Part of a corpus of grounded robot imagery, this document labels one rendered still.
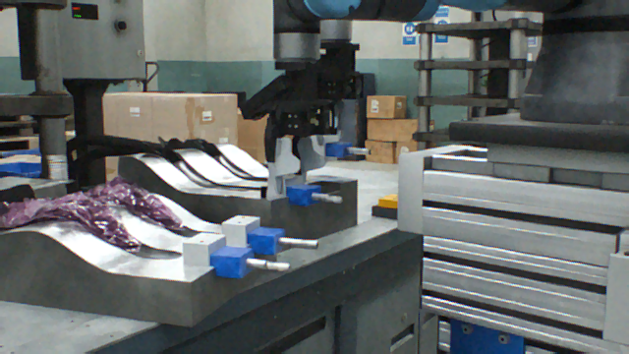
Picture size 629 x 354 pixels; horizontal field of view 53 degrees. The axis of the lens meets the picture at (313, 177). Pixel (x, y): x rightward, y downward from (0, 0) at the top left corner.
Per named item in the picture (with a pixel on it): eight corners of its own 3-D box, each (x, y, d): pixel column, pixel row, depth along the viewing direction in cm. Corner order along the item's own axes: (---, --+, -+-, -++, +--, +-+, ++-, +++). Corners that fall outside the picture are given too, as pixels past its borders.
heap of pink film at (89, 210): (196, 225, 96) (195, 174, 95) (127, 257, 80) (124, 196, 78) (55, 214, 104) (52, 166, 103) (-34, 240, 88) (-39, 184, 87)
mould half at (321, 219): (357, 225, 122) (358, 154, 120) (271, 256, 101) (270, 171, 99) (177, 197, 151) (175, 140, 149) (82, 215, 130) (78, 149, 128)
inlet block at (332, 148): (375, 163, 133) (375, 138, 132) (363, 166, 129) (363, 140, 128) (323, 158, 140) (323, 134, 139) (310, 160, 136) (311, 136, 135)
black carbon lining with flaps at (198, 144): (314, 191, 120) (314, 140, 118) (257, 205, 107) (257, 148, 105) (185, 174, 140) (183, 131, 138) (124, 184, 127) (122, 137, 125)
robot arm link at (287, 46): (262, 33, 100) (294, 36, 107) (263, 63, 101) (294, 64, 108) (301, 31, 96) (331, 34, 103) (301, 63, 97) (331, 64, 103)
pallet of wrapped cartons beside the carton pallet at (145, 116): (248, 202, 552) (246, 92, 537) (184, 220, 485) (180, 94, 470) (147, 189, 615) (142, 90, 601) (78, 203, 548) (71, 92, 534)
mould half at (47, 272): (276, 264, 97) (276, 193, 95) (192, 327, 72) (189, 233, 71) (13, 238, 112) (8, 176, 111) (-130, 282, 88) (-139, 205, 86)
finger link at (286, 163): (291, 196, 99) (299, 137, 99) (261, 192, 102) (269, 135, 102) (302, 198, 101) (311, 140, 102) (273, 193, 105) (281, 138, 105)
